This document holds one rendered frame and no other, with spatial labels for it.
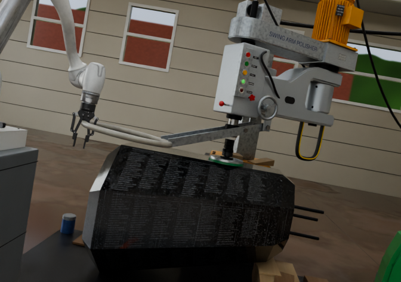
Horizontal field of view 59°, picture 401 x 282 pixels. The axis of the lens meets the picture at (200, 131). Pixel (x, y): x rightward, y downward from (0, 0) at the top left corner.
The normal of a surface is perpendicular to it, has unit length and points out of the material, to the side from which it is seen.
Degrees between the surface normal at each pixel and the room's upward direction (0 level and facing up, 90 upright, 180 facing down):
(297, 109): 90
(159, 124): 90
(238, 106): 90
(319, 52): 90
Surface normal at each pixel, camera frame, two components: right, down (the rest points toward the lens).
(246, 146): 0.43, 0.12
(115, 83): -0.06, 0.04
